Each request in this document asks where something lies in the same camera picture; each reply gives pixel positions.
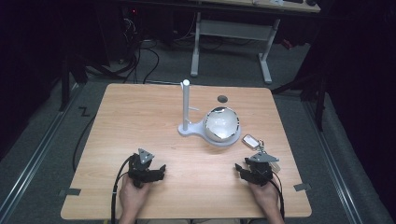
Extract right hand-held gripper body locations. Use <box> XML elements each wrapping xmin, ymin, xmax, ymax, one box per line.
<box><xmin>244</xmin><ymin>150</ymin><xmax>280</xmax><ymax>188</ymax></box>

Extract white stand with pole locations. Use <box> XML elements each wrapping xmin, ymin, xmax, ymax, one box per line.
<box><xmin>177</xmin><ymin>78</ymin><xmax>242</xmax><ymax>147</ymax></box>

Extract shiny silver bowl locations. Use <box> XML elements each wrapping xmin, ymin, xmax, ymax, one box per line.
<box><xmin>203</xmin><ymin>105</ymin><xmax>241</xmax><ymax>143</ymax></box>

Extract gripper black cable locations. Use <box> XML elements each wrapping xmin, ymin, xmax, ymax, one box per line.
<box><xmin>268</xmin><ymin>174</ymin><xmax>286</xmax><ymax>220</ymax></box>
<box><xmin>110</xmin><ymin>154</ymin><xmax>134</xmax><ymax>224</ymax></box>

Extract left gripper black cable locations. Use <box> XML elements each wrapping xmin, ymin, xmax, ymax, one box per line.
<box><xmin>110</xmin><ymin>154</ymin><xmax>134</xmax><ymax>224</ymax></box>

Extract metal floor rail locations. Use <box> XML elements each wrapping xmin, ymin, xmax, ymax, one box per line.
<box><xmin>0</xmin><ymin>83</ymin><xmax>82</xmax><ymax>224</ymax></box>
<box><xmin>303</xmin><ymin>101</ymin><xmax>364</xmax><ymax>224</ymax></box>

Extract desk with white legs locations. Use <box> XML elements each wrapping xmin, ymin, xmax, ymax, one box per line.
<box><xmin>190</xmin><ymin>0</ymin><xmax>321</xmax><ymax>85</ymax></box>

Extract black floor cables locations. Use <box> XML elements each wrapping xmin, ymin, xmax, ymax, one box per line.
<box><xmin>83</xmin><ymin>18</ymin><xmax>162</xmax><ymax>85</ymax></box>

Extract black floor cable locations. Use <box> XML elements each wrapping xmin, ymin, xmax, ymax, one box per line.
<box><xmin>72</xmin><ymin>114</ymin><xmax>97</xmax><ymax>173</ymax></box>

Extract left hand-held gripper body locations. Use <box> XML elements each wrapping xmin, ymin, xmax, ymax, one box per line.
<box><xmin>127</xmin><ymin>147</ymin><xmax>161</xmax><ymax>189</ymax></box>

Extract white key fob with keys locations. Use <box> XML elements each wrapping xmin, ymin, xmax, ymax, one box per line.
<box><xmin>241</xmin><ymin>133</ymin><xmax>282</xmax><ymax>174</ymax></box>

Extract dark computer tower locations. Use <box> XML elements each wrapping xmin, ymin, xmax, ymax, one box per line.
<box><xmin>115</xmin><ymin>5</ymin><xmax>142</xmax><ymax>62</ymax></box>

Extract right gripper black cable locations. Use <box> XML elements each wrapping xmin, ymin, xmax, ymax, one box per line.
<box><xmin>268</xmin><ymin>174</ymin><xmax>286</xmax><ymax>220</ymax></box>

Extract black metal stand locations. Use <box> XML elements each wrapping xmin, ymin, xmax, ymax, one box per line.
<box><xmin>58</xmin><ymin>50</ymin><xmax>110</xmax><ymax>113</ymax></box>
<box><xmin>270</xmin><ymin>62</ymin><xmax>330</xmax><ymax>133</ymax></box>

